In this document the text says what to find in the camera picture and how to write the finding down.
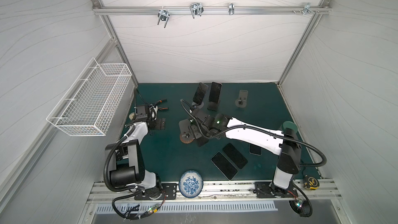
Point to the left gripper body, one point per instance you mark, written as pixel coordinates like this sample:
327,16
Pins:
156,124

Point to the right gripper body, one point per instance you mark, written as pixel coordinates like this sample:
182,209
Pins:
197,124

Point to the black phone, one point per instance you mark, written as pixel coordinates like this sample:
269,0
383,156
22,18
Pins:
215,92
224,165
201,141
255,150
235,156
200,93

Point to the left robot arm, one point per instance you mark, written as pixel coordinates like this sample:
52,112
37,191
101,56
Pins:
124,167

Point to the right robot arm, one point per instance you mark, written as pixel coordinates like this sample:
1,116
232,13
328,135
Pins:
283,143

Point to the purple stand back left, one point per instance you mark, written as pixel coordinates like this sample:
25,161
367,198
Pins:
199,106

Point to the wooden base phone stand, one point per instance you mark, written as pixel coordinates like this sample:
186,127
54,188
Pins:
186,136

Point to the black stand back centre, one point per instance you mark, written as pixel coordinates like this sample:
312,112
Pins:
213,106

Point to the grey stand back right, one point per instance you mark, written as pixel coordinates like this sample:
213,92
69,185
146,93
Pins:
241,101

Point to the beige plastic cup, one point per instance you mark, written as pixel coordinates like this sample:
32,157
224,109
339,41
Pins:
132,116

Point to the blue white patterned plate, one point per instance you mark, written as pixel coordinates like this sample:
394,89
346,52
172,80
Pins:
190,184

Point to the green lidded jar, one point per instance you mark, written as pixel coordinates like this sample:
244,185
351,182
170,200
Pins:
289,125

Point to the white vent grille strip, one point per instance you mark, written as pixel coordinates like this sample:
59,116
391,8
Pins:
193,207

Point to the metal clamp left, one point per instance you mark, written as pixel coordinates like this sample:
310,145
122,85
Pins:
163,16

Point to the aluminium crossbar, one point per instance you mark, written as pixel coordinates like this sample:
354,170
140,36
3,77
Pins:
208,10

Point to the metal clamp centre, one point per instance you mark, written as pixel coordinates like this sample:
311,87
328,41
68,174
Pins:
196,9

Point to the metal clamp small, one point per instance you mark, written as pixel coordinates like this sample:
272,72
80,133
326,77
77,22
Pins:
231,9

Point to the yellow black tape measure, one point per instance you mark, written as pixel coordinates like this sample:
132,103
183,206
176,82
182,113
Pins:
310,183

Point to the orange handled pliers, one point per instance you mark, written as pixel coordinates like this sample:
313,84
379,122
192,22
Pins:
157,106

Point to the white wire basket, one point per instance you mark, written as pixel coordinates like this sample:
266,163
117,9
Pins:
89,105

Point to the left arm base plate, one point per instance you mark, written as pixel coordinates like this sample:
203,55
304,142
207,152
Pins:
167,191

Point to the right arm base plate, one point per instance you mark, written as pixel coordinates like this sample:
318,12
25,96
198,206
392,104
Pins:
267,189

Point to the metal bracket right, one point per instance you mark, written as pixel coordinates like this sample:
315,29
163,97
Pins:
306,10

